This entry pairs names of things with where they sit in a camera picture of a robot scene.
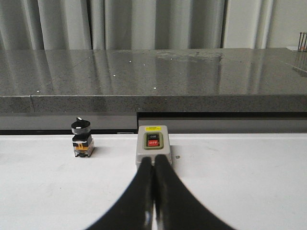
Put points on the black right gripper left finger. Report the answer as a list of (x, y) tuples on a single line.
[(134, 209)]

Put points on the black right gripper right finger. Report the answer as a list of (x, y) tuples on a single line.
[(176, 207)]

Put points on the grey stone counter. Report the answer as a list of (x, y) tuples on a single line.
[(237, 90)]

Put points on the grey curtain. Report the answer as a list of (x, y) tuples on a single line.
[(150, 24)]

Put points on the grey on-off switch box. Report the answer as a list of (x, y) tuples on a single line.
[(152, 141)]

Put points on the black rotary selector switch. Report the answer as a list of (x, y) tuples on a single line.
[(82, 141)]

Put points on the metal wire rack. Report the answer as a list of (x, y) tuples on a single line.
[(300, 64)]

